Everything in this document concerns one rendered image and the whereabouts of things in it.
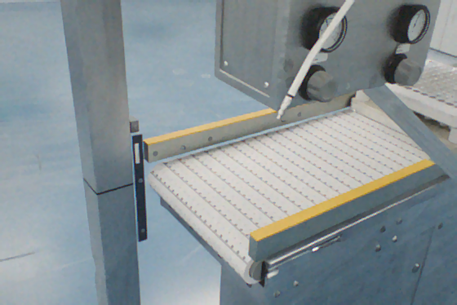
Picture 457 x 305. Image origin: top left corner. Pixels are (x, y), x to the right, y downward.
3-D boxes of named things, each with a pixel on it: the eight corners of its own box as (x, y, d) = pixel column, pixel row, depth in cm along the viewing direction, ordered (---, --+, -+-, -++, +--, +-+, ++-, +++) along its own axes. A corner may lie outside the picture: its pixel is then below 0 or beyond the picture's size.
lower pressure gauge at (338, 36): (314, 56, 42) (320, 11, 40) (303, 51, 42) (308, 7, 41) (344, 50, 44) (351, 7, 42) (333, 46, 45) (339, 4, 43)
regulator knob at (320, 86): (312, 111, 43) (320, 62, 41) (295, 102, 45) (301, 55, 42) (339, 104, 45) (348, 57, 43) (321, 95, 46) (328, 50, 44)
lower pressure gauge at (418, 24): (402, 46, 49) (411, 8, 47) (392, 43, 50) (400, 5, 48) (425, 42, 51) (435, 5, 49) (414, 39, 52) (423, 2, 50)
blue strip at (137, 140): (139, 243, 82) (133, 137, 72) (138, 240, 82) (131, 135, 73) (148, 240, 83) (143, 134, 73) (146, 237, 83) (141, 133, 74)
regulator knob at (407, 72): (401, 94, 50) (410, 52, 48) (381, 86, 52) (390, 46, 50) (421, 88, 52) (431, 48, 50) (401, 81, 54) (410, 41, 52)
